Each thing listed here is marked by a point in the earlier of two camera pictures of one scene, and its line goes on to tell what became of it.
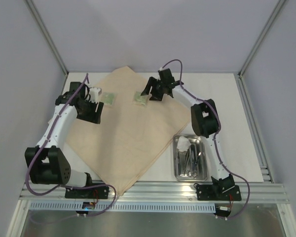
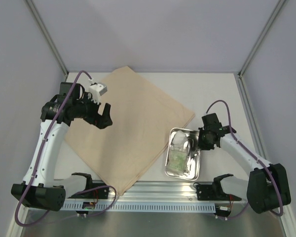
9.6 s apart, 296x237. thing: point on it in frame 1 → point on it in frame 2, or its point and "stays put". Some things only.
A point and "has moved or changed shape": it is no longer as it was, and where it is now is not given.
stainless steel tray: x=189 y=157 has moved or changed shape
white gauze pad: x=183 y=144 → x=179 y=138
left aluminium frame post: x=34 y=12 stays put
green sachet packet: x=141 y=99 → x=178 y=139
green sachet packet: x=108 y=98 → x=177 y=161
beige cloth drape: x=128 y=137 stays put
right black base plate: x=217 y=192 stays put
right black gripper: x=159 y=87 → x=203 y=142
